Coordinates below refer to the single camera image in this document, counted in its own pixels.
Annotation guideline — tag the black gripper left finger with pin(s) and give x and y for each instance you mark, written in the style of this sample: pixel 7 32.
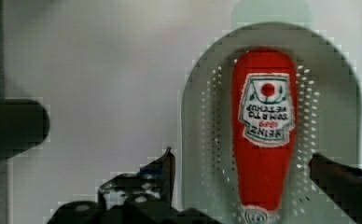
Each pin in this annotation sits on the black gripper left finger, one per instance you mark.
pixel 144 197

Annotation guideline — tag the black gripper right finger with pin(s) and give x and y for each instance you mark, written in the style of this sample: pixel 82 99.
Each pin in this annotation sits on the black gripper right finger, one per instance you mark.
pixel 340 182

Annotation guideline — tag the red plush ketchup bottle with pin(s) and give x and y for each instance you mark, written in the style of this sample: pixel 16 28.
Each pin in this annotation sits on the red plush ketchup bottle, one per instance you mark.
pixel 264 118

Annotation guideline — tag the green strainer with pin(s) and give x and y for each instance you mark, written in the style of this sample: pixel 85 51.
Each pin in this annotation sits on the green strainer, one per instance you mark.
pixel 328 123

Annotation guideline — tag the small black pot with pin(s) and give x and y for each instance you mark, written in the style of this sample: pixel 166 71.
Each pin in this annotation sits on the small black pot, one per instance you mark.
pixel 24 124

